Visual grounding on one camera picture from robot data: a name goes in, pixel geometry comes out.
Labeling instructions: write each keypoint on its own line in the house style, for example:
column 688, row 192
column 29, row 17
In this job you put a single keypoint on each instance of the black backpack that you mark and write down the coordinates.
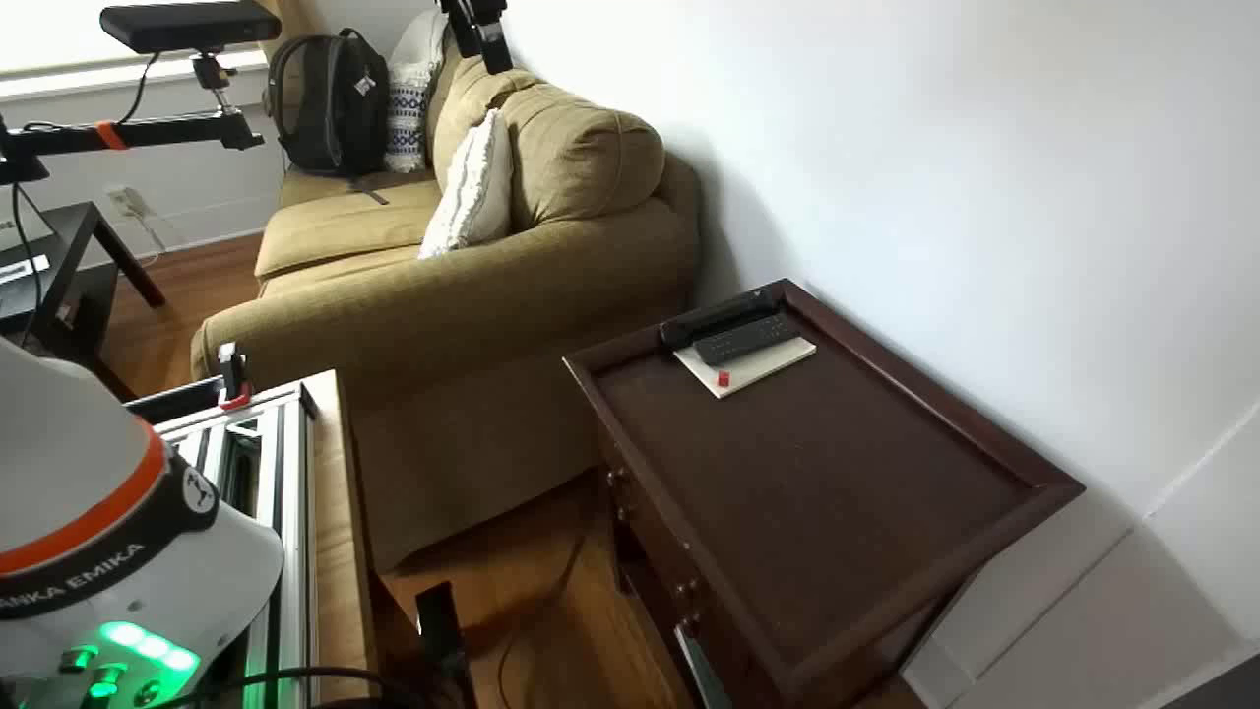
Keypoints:
column 333, row 104

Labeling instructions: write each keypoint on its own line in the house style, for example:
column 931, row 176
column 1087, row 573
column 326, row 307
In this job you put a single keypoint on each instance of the olive fabric sofa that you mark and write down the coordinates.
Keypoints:
column 525, row 288

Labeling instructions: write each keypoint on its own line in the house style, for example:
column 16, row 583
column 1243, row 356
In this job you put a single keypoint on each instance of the white throw pillow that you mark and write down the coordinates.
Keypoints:
column 471, row 192

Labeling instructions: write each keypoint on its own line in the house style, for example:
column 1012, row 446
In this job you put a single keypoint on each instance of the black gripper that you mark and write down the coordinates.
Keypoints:
column 466, row 12

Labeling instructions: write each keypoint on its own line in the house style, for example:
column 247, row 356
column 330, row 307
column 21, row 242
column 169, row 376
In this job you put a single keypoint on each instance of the white wall outlet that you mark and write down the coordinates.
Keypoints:
column 126, row 205

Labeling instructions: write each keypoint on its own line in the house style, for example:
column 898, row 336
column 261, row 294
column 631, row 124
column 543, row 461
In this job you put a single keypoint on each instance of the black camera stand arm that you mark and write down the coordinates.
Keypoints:
column 159, row 131

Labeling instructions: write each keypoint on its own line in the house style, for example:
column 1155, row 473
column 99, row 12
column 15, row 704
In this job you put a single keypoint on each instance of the black and red clamp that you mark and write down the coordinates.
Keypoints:
column 232, row 376

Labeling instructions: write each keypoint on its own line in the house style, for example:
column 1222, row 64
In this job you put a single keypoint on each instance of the black camera on stand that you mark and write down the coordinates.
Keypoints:
column 181, row 26

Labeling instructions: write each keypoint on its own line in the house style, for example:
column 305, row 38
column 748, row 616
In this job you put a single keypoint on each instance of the white patterned bag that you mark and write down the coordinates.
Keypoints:
column 410, row 104

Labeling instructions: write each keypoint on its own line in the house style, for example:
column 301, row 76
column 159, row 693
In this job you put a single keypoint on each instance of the light wooden board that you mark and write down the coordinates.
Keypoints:
column 339, row 554

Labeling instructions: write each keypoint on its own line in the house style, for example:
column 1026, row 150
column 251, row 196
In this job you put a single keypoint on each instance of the long black remote control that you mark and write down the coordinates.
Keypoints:
column 714, row 317

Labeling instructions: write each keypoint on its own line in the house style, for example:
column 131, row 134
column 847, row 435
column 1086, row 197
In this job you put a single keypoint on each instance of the dark brown wooden table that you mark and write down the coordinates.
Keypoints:
column 813, row 487

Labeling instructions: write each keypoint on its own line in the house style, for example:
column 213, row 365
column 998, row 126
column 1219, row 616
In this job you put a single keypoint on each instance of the wide black remote control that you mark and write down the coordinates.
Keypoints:
column 748, row 336

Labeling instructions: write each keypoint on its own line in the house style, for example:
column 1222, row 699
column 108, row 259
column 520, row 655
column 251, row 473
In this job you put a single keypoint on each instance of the black side table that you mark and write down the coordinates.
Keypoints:
column 71, row 277

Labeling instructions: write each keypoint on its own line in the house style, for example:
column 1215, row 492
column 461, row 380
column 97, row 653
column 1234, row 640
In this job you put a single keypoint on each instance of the orange tape strip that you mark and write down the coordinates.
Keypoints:
column 110, row 134

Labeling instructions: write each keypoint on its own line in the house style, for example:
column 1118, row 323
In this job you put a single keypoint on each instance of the white paper pad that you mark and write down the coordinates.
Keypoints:
column 774, row 361

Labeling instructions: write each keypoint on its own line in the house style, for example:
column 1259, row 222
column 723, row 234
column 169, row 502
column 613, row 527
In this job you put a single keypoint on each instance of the black block on floor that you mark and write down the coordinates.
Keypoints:
column 441, row 636

